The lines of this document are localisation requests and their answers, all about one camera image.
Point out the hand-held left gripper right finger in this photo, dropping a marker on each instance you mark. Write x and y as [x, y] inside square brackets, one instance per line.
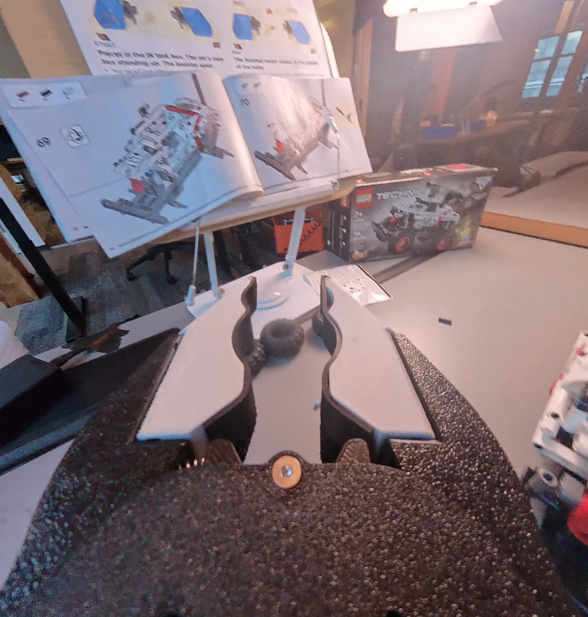
[381, 386]

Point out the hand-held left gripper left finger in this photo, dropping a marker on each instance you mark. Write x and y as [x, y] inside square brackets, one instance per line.
[197, 386]

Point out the black knobby toy tyre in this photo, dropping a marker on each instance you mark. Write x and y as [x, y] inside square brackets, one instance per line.
[257, 359]
[282, 337]

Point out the white brick-built truck model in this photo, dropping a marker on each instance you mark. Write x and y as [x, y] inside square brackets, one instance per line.
[574, 434]

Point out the instruction booklet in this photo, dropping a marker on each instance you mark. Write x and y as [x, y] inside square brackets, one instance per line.
[178, 145]

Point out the grey desk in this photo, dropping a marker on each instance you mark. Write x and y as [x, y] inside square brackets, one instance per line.
[467, 328]

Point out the white sticker sheet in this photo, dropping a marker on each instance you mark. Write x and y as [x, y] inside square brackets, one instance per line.
[357, 282]

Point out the white book stand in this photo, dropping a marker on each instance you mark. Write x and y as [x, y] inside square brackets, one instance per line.
[275, 289]

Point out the black office chair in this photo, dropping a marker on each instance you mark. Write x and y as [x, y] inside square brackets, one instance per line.
[168, 255]

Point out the orange box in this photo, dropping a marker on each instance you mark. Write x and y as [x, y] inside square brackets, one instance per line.
[303, 231]

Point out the toy truck set box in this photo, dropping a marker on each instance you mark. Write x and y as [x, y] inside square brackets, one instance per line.
[419, 212]

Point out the wood-edged grey table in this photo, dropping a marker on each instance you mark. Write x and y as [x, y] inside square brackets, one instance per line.
[554, 198]

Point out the printed instruction sheet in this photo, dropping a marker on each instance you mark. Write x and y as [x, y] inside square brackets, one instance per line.
[197, 34]

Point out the bright ceiling light panel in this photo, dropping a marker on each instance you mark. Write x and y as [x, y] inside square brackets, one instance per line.
[443, 24]

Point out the paned window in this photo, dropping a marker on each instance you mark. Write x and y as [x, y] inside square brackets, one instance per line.
[564, 58]

